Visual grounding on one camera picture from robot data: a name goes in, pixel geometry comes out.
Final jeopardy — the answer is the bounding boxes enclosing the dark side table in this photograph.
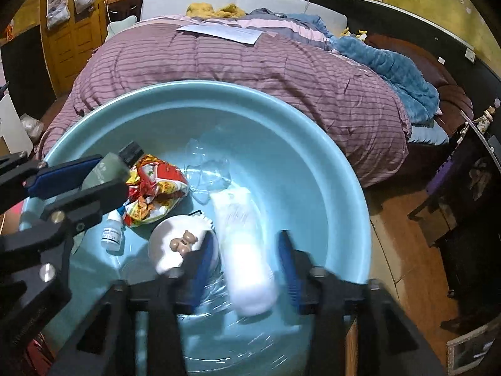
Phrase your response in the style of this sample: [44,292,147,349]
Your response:
[408,116,500,334]

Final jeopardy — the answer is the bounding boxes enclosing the small white dropper bottle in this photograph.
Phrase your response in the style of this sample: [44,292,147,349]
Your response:
[100,211,124,253]

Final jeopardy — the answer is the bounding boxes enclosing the white lotion tube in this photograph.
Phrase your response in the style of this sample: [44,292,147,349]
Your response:
[211,188,278,316]

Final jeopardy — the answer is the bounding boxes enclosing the clear crumpled plastic wrap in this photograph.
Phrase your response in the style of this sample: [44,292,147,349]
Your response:
[184,138,232,206]

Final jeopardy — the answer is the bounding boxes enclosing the red yellow snack packet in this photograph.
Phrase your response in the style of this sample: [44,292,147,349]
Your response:
[122,154,189,227]

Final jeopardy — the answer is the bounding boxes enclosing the green bottle black cap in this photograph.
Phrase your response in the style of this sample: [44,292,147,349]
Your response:
[81,141,144,190]

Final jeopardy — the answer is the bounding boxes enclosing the white bed headboard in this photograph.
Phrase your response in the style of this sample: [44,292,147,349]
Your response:
[139,0,347,36]

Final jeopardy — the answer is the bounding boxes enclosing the brown wooden door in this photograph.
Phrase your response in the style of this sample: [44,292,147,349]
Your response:
[40,0,108,97]

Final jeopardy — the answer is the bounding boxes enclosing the pale green pillow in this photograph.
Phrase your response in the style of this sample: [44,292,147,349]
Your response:
[105,15,137,42]

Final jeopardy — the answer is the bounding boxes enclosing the hanging white bag left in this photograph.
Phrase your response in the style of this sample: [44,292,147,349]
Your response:
[46,0,70,30]

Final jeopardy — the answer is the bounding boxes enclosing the white paper sheet on bed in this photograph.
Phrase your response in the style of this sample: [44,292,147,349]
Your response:
[178,24,262,46]

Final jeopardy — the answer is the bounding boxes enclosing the blue fluffy blanket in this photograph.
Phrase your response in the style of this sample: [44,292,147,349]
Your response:
[289,14,440,127]

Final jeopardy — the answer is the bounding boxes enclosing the brown leather sofa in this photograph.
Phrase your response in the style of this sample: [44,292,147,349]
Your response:
[365,34,474,137]

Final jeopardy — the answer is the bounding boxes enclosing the purple striped quilt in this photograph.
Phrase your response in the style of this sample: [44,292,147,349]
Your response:
[36,19,411,187]

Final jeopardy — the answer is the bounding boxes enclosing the light blue plastic basin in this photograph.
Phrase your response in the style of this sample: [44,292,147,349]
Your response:
[46,81,371,375]

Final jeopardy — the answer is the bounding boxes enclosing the yellow cloth on bed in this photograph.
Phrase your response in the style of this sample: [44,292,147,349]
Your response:
[186,3,246,19]

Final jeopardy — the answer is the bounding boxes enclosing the white round jar with bear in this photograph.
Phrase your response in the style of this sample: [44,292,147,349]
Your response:
[148,214,221,275]

